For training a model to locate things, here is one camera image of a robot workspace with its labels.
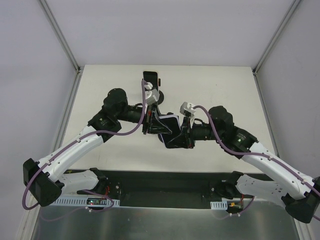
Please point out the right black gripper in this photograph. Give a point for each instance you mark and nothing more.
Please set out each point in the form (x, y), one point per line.
(187, 133)

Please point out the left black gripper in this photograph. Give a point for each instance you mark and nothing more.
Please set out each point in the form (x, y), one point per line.
(145, 122)

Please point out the black phone stand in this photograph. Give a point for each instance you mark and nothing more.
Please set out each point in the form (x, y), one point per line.
(160, 137)
(161, 97)

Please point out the black phone lilac case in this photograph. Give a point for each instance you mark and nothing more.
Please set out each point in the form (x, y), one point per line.
(172, 121)

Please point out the black phone cream case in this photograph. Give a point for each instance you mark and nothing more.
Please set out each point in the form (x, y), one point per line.
(152, 80)

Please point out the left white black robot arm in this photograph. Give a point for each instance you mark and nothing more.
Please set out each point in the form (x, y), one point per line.
(46, 179)

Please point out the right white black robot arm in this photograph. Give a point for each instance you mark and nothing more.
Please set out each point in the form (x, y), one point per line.
(289, 188)

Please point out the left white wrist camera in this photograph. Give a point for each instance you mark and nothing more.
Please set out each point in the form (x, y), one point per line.
(151, 93)

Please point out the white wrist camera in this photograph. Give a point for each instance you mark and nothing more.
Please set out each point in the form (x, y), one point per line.
(151, 93)
(188, 110)

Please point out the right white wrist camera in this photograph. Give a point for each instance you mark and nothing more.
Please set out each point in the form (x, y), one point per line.
(188, 110)

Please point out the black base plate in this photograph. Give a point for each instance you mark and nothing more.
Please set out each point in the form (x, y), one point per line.
(154, 189)

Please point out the right white cable duct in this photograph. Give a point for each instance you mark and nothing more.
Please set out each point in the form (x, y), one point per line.
(219, 205)

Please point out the white cable duct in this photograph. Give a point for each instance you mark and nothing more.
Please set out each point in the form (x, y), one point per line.
(219, 205)
(75, 201)

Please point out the left aluminium frame post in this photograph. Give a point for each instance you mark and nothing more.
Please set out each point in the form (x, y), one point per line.
(59, 34)

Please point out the aluminium frame post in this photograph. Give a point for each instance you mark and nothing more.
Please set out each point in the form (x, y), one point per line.
(277, 34)
(59, 34)

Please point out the left white cable duct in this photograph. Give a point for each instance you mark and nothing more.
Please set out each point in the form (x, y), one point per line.
(75, 201)

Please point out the right aluminium frame post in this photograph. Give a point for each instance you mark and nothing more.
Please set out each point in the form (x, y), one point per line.
(277, 34)

